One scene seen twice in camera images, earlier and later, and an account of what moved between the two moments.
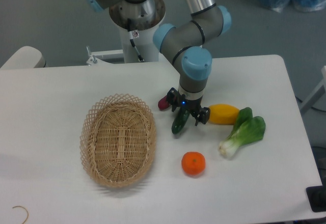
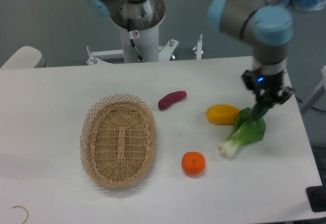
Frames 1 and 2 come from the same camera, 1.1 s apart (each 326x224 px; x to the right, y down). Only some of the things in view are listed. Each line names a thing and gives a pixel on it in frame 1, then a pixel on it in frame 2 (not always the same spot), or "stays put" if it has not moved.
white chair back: [25, 57] stays put
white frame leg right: [317, 94] stays put
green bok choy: [246, 130] stays put
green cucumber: [180, 120] to [259, 110]
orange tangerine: [193, 163] stays put
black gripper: [191, 105] to [256, 81]
